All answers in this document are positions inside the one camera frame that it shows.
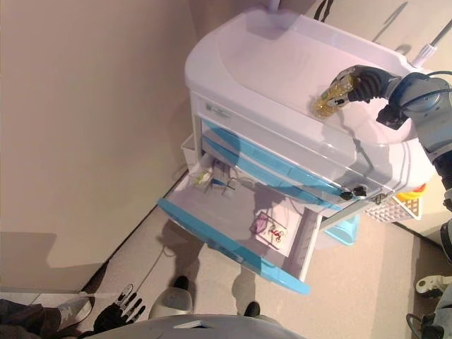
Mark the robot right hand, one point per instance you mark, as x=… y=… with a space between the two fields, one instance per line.
x=370 y=84

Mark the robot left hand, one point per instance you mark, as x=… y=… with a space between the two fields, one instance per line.
x=113 y=314

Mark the yellow medicine bottle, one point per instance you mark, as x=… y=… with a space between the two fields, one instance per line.
x=325 y=106

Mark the cart drawer blue front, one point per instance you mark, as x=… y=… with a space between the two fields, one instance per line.
x=219 y=212

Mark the robot right arm silver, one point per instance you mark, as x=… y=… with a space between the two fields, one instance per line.
x=423 y=99

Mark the green white medicine box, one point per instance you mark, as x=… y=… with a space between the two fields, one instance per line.
x=202 y=178

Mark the blue white medicine box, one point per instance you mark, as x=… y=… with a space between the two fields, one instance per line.
x=217 y=183

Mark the white grey sneaker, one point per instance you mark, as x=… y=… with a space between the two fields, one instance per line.
x=76 y=310

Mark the robot left leg silver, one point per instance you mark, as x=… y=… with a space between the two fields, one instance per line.
x=173 y=303

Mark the white pole grey rod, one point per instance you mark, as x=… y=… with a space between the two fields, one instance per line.
x=425 y=53

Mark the robot torso grey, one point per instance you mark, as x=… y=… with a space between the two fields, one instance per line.
x=176 y=328

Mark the person leg brown trousers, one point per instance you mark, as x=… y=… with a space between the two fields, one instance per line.
x=28 y=321

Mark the white medical cart blue drawers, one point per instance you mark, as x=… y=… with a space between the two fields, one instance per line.
x=282 y=116

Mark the silver cart latch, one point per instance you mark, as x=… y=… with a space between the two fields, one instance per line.
x=380 y=198

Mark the yellow sharps container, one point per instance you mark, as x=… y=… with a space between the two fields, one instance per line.
x=411 y=194

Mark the white perforated basket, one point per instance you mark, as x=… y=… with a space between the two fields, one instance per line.
x=388 y=210

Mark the light blue plastic bin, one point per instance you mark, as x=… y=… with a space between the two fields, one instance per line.
x=342 y=231

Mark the white paper sheet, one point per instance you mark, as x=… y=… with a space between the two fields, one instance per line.
x=289 y=219

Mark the small white box dark cross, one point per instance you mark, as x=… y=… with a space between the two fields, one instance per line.
x=231 y=185

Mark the purple blister pack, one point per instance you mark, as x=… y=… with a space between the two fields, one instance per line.
x=260 y=223

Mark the clear bag red item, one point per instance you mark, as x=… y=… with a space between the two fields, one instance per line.
x=276 y=233

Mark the translucent white side bin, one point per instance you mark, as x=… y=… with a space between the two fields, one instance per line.
x=189 y=155

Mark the white bed caster bracket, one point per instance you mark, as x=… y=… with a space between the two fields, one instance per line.
x=429 y=284

